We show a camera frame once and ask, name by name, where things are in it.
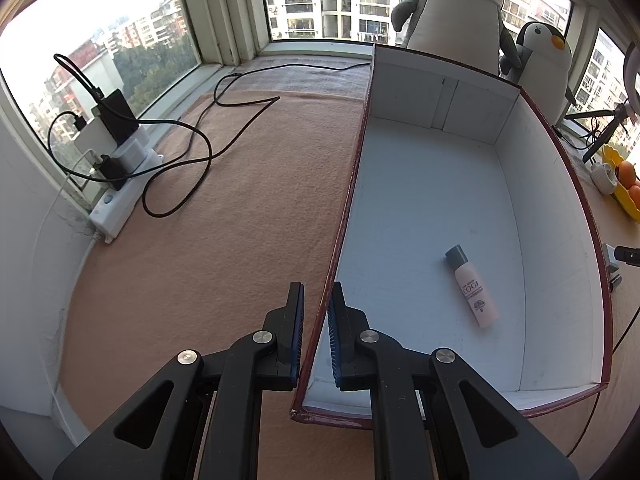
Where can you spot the small white round object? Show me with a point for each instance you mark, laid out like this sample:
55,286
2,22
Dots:
604,178

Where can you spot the white plug adapter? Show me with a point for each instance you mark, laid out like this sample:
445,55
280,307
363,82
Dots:
132,152

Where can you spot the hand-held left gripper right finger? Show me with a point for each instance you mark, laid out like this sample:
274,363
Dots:
335,340

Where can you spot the large penguin plush toy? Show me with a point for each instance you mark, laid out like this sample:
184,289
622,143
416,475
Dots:
450,15

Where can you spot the black plug adapter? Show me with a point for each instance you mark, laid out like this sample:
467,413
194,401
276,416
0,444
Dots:
112,167

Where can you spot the small penguin plush toy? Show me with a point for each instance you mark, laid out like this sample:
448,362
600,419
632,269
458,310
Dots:
545,75

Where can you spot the small grey object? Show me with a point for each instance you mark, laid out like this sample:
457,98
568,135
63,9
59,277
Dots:
611,265

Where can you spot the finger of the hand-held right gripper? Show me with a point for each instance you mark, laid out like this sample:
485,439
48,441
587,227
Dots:
630,255

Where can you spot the yellow fruit bowl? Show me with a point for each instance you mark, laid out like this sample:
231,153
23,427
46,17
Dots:
625,195

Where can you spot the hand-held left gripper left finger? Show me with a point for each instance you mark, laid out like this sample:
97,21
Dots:
298,330

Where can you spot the white power strip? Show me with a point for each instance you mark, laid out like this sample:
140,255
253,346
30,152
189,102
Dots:
117,205

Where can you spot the small pink lotion bottle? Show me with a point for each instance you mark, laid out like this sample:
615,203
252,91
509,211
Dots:
472,292

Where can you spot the orange fruit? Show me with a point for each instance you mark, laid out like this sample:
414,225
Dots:
626,171

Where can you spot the checked grey cloth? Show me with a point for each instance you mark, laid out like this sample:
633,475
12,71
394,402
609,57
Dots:
310,80

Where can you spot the white window frame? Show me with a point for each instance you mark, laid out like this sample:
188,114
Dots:
220,10

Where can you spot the black tripod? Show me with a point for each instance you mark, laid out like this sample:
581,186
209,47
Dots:
607,132

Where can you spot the red cardboard box white inside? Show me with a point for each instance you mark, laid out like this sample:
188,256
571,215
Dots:
425,200

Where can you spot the white flat charger block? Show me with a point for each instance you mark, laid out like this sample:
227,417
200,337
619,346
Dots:
92,135

